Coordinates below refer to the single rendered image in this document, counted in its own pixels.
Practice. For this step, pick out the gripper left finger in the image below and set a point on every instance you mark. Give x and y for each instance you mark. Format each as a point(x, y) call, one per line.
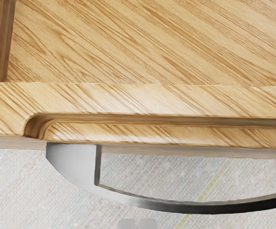
point(129, 224)

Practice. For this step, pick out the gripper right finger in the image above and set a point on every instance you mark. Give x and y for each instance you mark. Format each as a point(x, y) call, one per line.
point(148, 224)

